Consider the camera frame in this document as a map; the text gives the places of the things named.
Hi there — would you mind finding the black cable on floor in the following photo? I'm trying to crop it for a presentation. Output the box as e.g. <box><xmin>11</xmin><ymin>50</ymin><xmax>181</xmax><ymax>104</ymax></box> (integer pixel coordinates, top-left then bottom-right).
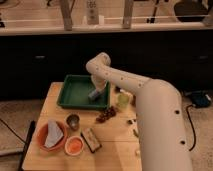
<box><xmin>185</xmin><ymin>104</ymin><xmax>198</xmax><ymax>153</ymax></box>

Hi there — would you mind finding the white bowl with orange contents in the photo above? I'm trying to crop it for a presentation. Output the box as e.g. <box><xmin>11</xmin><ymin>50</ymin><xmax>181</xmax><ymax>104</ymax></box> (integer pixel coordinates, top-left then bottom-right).
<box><xmin>65</xmin><ymin>136</ymin><xmax>84</xmax><ymax>156</ymax></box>

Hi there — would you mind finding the black bar at table side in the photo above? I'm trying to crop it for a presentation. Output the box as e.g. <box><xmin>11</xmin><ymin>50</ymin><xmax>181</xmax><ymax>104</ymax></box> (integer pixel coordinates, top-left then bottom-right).
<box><xmin>18</xmin><ymin>120</ymin><xmax>36</xmax><ymax>171</ymax></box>

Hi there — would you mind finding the bunch of red grapes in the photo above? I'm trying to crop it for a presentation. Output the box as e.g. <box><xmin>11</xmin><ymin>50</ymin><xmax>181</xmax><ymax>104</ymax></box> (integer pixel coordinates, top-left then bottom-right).
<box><xmin>96</xmin><ymin>106</ymin><xmax>116</xmax><ymax>123</ymax></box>

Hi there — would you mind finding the grey folded cloth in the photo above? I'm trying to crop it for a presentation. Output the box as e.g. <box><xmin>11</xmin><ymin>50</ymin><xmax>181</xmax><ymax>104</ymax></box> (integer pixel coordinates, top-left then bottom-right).
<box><xmin>44</xmin><ymin>120</ymin><xmax>64</xmax><ymax>148</ymax></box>

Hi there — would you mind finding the small metal cup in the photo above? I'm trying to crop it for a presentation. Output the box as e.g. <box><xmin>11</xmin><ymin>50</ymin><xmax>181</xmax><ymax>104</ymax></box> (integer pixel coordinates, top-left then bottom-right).
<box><xmin>66</xmin><ymin>114</ymin><xmax>80</xmax><ymax>131</ymax></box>

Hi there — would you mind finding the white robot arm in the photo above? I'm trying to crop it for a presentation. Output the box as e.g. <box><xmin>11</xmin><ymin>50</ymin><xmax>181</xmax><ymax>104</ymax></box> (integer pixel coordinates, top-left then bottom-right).
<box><xmin>86</xmin><ymin>52</ymin><xmax>193</xmax><ymax>171</ymax></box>

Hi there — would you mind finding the grey blue sponge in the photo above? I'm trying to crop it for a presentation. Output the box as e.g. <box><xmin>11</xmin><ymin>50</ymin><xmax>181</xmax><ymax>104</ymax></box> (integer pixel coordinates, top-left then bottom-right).
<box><xmin>88</xmin><ymin>89</ymin><xmax>101</xmax><ymax>100</ymax></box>

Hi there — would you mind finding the dark blue floor device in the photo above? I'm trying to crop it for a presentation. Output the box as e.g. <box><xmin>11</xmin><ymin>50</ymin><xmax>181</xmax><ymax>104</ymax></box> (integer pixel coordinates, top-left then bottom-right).
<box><xmin>191</xmin><ymin>92</ymin><xmax>212</xmax><ymax>108</ymax></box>

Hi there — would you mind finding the green plastic tray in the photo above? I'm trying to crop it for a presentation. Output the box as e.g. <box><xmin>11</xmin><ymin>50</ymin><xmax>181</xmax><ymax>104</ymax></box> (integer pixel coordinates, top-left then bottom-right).
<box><xmin>57</xmin><ymin>75</ymin><xmax>110</xmax><ymax>110</ymax></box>

